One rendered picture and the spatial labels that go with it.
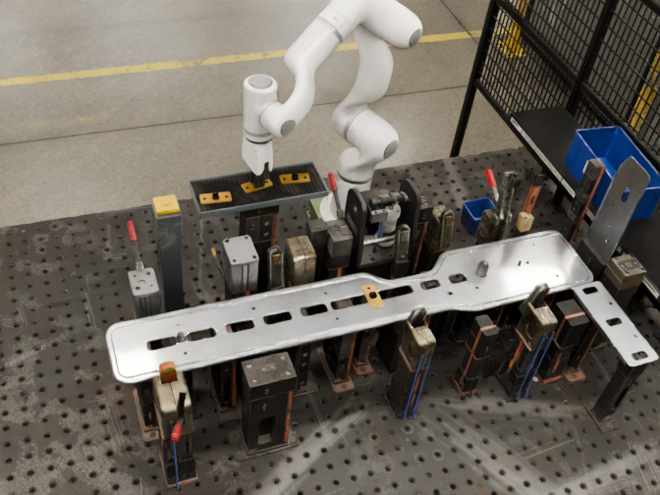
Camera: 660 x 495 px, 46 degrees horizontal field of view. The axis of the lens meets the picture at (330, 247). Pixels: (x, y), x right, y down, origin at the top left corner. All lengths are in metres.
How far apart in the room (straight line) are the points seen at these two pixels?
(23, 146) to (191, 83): 1.01
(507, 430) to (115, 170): 2.47
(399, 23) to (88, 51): 3.08
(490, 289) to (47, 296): 1.35
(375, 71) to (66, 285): 1.17
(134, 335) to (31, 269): 0.70
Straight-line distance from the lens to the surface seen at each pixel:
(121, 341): 2.05
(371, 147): 2.38
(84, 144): 4.25
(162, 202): 2.15
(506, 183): 2.31
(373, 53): 2.27
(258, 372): 1.94
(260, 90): 1.96
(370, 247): 2.33
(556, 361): 2.42
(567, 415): 2.45
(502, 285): 2.28
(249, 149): 2.10
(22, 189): 4.04
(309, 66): 2.01
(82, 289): 2.60
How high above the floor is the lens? 2.61
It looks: 45 degrees down
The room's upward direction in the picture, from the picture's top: 8 degrees clockwise
